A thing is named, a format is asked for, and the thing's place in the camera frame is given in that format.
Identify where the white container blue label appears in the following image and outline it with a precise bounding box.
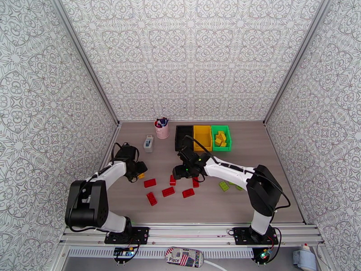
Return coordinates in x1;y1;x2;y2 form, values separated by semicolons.
143;135;155;153

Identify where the green plastic bin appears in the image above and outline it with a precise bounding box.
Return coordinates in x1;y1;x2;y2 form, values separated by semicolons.
211;125;233;152

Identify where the yellow plastic bin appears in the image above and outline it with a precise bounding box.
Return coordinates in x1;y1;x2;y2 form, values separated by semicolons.
193;125;213;152

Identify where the black plastic bin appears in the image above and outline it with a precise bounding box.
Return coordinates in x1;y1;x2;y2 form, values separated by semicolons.
175;125;195;152

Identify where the pink pen cup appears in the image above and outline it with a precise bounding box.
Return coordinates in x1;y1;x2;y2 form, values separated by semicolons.
153;120;171;140

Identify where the flag print pouch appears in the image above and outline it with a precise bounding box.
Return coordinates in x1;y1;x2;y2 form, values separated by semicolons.
164;247;204;268

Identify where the white bottle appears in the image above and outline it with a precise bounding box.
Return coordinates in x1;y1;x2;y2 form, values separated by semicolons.
292;243;317;271

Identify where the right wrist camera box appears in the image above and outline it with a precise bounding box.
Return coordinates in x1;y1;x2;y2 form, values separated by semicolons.
178;146;196;165

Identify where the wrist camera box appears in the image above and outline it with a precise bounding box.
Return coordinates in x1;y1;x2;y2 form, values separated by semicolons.
115;145;139;164
178;146;196;165

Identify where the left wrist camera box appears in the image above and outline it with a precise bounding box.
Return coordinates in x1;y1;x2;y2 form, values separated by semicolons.
115;145;139;164

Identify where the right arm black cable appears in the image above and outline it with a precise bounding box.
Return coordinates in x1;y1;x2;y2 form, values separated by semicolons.
183;135;292;215

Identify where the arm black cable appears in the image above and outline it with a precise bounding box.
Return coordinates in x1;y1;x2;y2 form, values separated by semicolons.
183;135;292;215
111;142;139;168

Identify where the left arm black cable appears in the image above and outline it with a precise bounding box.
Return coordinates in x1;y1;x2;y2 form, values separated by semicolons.
111;142;139;168

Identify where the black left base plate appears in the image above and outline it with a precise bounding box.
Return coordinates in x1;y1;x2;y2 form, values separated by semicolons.
104;226;150;245

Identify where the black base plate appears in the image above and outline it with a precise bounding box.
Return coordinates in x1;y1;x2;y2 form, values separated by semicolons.
233;226;279;246
104;226;150;245

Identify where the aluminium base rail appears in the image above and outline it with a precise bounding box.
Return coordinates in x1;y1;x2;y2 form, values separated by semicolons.
59;223;324;249

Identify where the slotted white cable duct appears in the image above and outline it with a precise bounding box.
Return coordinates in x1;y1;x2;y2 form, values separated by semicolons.
67;248;255;259

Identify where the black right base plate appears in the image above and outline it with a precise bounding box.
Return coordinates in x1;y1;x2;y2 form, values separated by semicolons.
233;226;279;246

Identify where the white cable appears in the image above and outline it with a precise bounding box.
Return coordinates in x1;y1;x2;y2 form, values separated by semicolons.
204;259;227;271

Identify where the aluminium corner post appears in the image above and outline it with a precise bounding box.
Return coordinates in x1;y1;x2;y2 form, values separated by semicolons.
48;0;121;126
263;0;331;126

